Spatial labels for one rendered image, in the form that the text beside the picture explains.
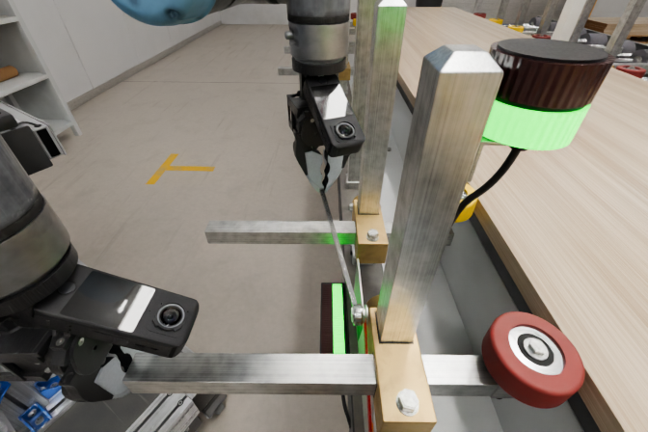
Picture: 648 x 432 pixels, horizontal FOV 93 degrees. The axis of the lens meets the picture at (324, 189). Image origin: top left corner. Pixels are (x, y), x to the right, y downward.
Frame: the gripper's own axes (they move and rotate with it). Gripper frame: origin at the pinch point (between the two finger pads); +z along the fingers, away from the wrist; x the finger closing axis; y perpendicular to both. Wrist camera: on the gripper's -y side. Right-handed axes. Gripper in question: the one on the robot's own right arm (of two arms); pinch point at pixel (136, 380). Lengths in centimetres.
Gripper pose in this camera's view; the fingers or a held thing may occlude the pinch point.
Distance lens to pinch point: 46.2
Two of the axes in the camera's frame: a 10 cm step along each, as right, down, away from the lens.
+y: -10.0, -0.2, 0.0
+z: -0.1, 8.0, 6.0
